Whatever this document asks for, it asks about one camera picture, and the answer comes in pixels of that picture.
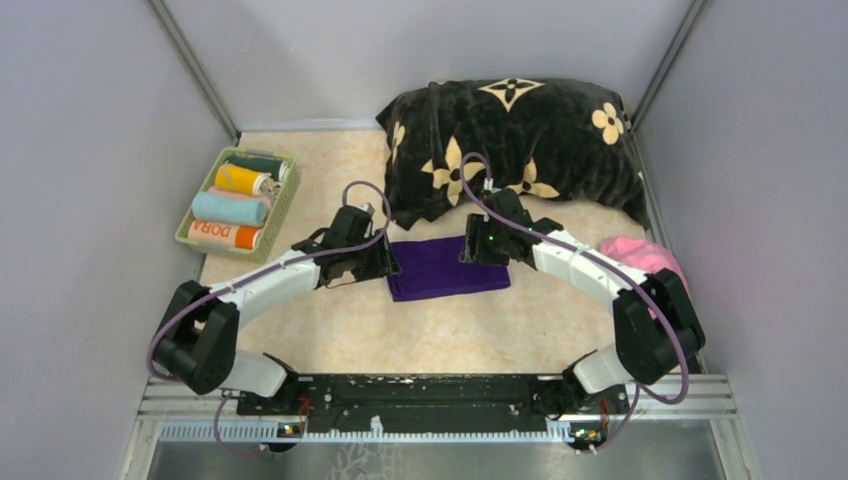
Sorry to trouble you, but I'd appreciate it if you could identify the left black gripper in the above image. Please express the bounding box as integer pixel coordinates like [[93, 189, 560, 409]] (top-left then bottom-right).
[[345, 227, 401, 282]]

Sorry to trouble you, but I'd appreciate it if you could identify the purple towel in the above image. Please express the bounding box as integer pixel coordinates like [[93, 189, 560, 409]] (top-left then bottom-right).
[[387, 236, 511, 302]]

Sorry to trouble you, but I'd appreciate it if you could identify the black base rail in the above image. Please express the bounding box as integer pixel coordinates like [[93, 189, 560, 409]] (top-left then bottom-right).
[[236, 374, 629, 434]]

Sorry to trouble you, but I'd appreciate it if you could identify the green plastic basket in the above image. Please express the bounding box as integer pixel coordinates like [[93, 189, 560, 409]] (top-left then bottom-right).
[[174, 147, 300, 263]]

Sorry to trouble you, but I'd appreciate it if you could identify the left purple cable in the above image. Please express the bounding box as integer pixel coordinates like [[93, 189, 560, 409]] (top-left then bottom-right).
[[145, 180, 393, 458]]

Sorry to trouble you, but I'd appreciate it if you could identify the black floral blanket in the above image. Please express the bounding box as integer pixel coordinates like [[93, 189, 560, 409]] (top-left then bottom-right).
[[376, 77, 651, 230]]

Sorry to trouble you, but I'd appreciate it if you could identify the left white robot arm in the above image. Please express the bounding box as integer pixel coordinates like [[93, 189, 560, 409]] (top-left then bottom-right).
[[147, 204, 399, 414]]

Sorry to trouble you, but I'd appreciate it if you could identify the purple cable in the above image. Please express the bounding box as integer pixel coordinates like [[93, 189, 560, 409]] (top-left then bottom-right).
[[459, 152, 692, 455], [145, 180, 393, 458]]

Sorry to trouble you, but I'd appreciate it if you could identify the light blue towel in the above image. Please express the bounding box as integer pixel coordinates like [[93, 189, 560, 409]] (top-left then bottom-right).
[[191, 192, 268, 227]]

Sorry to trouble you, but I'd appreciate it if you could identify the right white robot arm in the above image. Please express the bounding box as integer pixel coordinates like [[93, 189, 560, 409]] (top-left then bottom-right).
[[461, 190, 705, 412]]

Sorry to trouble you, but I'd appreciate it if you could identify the orange DORA rolled towel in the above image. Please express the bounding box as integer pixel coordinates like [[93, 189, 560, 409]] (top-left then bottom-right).
[[186, 219, 261, 250]]

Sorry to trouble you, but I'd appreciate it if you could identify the dark green rolled towel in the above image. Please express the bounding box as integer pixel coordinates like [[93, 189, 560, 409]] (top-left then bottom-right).
[[225, 154, 289, 181]]

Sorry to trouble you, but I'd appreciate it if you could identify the yellow rolled towel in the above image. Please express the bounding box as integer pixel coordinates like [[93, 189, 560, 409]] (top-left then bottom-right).
[[214, 163, 274, 196]]

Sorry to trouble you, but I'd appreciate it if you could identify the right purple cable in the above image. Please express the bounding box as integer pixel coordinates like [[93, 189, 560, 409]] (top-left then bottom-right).
[[459, 152, 692, 455]]

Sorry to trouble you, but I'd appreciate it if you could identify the pink rolled towel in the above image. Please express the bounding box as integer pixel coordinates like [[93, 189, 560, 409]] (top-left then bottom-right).
[[206, 186, 274, 207]]

